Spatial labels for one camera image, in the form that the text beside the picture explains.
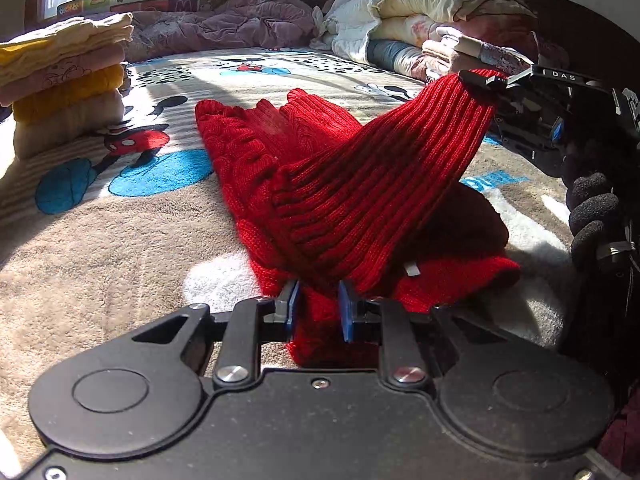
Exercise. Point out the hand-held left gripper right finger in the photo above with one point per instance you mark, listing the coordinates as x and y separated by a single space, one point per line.
345 311

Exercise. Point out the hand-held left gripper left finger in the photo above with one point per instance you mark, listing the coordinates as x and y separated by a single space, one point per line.
294 310

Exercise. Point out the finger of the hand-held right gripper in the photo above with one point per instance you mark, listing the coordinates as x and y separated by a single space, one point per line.
482 80

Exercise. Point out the red knit sweater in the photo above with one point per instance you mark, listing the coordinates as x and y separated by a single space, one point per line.
350 185

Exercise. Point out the stack of folded pastel clothes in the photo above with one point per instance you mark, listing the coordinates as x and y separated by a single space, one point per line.
65 42

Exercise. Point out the person's right hand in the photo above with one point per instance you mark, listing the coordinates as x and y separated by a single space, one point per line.
592 210

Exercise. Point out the pale folded cloths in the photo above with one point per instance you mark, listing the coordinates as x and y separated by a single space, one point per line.
460 55

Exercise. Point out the white quilt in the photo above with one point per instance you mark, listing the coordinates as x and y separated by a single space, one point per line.
350 15

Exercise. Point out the cartoon mouse printed blanket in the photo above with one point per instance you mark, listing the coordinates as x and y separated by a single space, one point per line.
125 240

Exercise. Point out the purple quilt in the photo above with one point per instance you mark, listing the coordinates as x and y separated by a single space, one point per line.
225 25

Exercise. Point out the cream fluffy folded garment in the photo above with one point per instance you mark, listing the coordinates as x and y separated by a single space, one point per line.
65 122

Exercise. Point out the person's dark red clothing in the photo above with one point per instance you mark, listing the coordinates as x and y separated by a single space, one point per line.
622 435

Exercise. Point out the mustard yellow folded sweater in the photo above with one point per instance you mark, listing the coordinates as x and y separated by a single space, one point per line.
70 94

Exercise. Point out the pink printed folded garment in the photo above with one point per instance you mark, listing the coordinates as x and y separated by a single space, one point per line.
75 72

